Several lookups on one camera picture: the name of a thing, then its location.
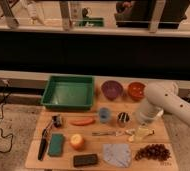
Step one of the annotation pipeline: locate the purple bowl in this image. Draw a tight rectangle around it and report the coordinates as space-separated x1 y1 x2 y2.
101 80 123 100

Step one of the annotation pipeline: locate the orange bowl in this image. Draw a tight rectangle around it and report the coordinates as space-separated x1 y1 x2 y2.
127 82 145 101

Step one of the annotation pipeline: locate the orange round fruit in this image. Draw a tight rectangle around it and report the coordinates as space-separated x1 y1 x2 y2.
70 134 85 150

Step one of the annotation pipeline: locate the bunch of dark grapes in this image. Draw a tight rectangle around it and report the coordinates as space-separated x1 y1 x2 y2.
135 144 170 161

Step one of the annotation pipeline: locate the black handled knife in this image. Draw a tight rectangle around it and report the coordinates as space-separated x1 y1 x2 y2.
38 121 53 161

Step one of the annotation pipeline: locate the black rectangular block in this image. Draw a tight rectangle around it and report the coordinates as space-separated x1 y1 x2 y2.
73 154 98 167

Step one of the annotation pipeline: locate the blue cup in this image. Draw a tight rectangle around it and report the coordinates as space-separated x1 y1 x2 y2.
98 107 111 123

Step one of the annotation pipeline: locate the blue grey cloth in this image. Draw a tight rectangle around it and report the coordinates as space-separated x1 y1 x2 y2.
103 143 131 168

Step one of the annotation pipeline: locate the metal cup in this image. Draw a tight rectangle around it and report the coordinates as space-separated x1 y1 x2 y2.
117 112 130 127

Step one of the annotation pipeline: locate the small black binder clip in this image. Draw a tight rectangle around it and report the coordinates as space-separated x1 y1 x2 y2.
53 115 63 128

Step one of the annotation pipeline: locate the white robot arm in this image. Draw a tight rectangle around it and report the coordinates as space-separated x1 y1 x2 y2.
135 81 190 127

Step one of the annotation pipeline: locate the yellow banana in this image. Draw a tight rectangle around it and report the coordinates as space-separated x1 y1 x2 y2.
125 129 140 142

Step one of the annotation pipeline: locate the wooden board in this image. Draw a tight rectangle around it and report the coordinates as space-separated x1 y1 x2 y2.
25 79 179 171

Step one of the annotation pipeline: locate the green plastic tray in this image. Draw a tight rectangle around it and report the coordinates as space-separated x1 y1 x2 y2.
41 76 94 110

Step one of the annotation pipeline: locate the green sponge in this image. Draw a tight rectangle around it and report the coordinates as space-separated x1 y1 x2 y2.
48 133 64 157

